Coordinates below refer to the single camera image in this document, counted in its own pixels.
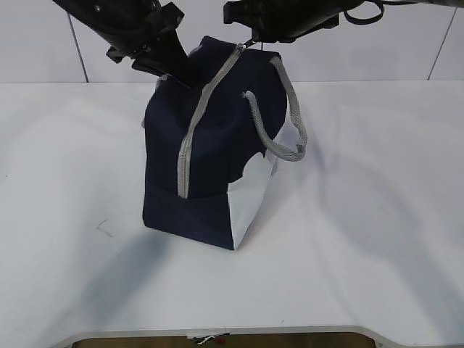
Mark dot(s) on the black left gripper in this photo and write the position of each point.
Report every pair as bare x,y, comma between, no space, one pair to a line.
142,30

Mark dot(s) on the navy blue lunch bag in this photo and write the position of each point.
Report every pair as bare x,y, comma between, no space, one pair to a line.
211,149

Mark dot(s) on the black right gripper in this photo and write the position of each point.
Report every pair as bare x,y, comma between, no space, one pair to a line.
282,21

